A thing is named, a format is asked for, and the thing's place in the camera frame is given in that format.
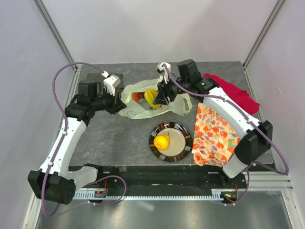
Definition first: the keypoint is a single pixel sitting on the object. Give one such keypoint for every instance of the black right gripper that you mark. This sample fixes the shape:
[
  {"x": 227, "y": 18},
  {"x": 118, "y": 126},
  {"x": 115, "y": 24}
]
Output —
[{"x": 164, "y": 91}]

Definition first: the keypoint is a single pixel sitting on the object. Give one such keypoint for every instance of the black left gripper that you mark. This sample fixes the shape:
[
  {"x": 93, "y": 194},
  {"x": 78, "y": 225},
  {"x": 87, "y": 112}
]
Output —
[{"x": 116, "y": 104}]

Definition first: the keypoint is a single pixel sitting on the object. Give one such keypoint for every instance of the yellow fake starfruit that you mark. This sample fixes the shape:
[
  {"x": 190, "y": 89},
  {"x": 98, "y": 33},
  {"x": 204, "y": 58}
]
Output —
[{"x": 150, "y": 95}]

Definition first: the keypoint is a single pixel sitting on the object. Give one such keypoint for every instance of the pale green plastic bag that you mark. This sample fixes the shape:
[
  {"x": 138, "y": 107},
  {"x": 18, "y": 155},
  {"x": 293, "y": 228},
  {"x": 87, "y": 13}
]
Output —
[{"x": 182, "y": 104}]

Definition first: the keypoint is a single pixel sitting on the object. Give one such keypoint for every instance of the yellow fake pear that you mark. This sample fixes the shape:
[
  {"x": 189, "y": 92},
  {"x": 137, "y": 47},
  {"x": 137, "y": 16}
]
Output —
[{"x": 161, "y": 142}]

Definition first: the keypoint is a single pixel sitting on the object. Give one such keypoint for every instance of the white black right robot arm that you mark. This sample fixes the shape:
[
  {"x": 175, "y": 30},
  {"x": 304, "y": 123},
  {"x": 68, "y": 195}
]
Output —
[{"x": 255, "y": 135}]

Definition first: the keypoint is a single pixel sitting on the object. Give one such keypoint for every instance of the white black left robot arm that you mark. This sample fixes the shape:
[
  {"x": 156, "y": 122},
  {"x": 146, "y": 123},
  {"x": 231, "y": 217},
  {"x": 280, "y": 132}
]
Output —
[{"x": 53, "y": 182}]

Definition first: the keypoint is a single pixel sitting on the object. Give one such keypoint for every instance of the red fake peach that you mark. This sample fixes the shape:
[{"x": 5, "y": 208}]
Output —
[{"x": 138, "y": 96}]

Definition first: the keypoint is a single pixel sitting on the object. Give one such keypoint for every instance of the dark olive cloth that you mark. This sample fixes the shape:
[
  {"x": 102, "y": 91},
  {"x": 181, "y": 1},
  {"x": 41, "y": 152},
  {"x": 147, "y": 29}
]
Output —
[{"x": 99, "y": 78}]

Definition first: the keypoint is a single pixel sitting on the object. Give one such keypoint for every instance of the cream plate with dark rim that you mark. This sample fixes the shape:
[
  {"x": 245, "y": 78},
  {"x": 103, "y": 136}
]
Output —
[{"x": 181, "y": 142}]

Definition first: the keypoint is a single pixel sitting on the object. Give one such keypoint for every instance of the orange floral cloth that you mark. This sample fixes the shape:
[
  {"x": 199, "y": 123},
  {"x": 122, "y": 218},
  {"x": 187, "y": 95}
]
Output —
[{"x": 214, "y": 139}]

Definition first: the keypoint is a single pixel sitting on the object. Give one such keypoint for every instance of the red cloth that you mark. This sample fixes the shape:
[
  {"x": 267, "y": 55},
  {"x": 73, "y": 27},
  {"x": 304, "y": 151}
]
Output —
[{"x": 239, "y": 96}]

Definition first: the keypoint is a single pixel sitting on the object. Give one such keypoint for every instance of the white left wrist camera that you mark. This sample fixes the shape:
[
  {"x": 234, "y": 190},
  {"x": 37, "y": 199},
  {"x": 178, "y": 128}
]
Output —
[{"x": 111, "y": 82}]

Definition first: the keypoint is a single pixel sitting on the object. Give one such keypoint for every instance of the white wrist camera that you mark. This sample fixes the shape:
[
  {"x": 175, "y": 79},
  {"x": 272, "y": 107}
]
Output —
[
  {"x": 111, "y": 82},
  {"x": 164, "y": 69}
]

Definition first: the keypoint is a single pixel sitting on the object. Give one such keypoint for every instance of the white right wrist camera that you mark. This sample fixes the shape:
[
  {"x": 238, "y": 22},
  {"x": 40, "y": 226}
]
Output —
[{"x": 164, "y": 69}]

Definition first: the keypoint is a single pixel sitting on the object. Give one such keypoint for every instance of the left aluminium frame post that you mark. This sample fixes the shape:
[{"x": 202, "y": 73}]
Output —
[{"x": 53, "y": 29}]

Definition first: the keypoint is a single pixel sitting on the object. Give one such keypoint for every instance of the aluminium frame post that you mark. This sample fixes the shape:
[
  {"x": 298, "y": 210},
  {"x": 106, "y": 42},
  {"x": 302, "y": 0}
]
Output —
[
  {"x": 263, "y": 32},
  {"x": 53, "y": 29}
]

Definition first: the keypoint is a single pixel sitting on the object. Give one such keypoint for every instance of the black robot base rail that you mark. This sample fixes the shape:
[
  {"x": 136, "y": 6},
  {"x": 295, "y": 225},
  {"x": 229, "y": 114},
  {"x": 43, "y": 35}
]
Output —
[{"x": 168, "y": 179}]

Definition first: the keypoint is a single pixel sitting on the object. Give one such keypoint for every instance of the grey slotted cable duct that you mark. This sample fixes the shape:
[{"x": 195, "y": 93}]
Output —
[{"x": 99, "y": 195}]

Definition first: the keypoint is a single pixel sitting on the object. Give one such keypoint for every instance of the right aluminium frame post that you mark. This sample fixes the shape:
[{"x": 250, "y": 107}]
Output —
[{"x": 263, "y": 32}]

